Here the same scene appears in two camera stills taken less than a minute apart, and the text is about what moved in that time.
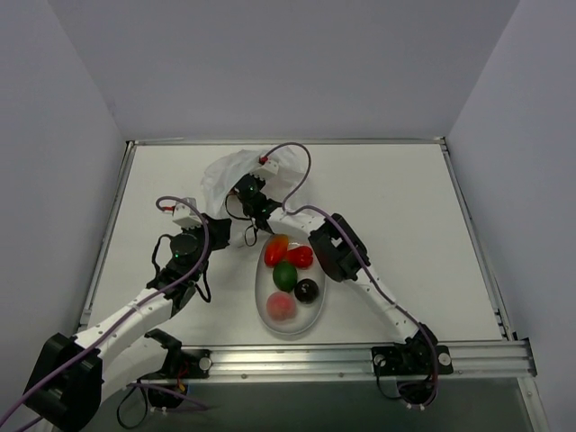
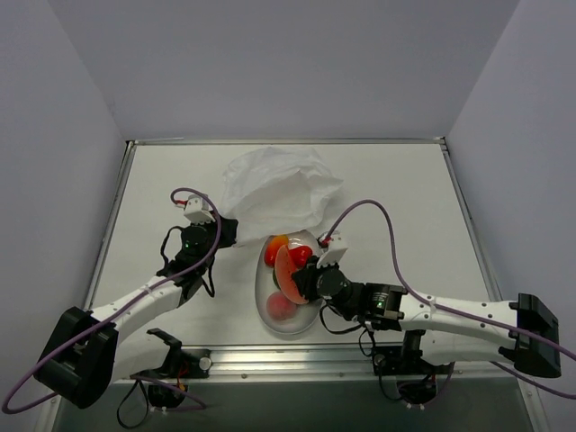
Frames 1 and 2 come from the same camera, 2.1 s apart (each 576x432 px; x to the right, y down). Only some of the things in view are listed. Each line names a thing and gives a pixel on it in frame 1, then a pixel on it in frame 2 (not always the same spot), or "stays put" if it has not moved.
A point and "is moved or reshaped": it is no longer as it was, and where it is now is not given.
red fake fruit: (301, 256) stays put
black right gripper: (246, 185) to (300, 277)
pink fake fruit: (281, 305) stays put
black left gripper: (223, 231) stays put
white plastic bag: (221, 175) is moved or reshaped
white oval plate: (306, 314) stays put
